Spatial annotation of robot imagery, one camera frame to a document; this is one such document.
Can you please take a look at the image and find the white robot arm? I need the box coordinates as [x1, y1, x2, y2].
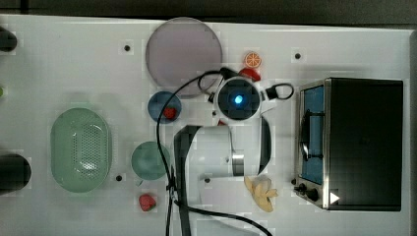
[174, 76, 278, 236]

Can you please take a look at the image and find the peeled banana toy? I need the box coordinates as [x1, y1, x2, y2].
[244, 175, 278, 212]

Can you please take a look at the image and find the blue small bowl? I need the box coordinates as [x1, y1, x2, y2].
[148, 91, 182, 124]

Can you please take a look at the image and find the strawberry on table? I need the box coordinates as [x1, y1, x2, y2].
[139, 194, 156, 211]

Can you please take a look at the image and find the black toaster oven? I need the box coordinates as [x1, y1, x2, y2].
[292, 78, 403, 211]

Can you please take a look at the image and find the red ketchup bottle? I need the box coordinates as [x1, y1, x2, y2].
[239, 68, 261, 82]

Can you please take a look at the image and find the green oval strainer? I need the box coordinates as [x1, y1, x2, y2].
[50, 108, 111, 193]

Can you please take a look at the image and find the orange slice toy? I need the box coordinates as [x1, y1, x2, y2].
[244, 52, 262, 69]

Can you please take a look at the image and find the grey round plate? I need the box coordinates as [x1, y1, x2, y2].
[145, 18, 222, 92]

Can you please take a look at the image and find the black cylinder upper left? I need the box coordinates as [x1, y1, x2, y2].
[0, 27, 18, 52]

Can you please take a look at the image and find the green cup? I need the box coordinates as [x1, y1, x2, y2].
[131, 142, 170, 186]

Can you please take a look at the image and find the strawberry in bowl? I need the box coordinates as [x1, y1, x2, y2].
[162, 107, 177, 120]

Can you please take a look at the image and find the black cylinder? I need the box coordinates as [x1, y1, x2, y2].
[0, 153, 31, 195]
[0, 27, 18, 52]

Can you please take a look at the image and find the black cylinder lower left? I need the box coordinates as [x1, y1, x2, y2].
[0, 153, 31, 195]

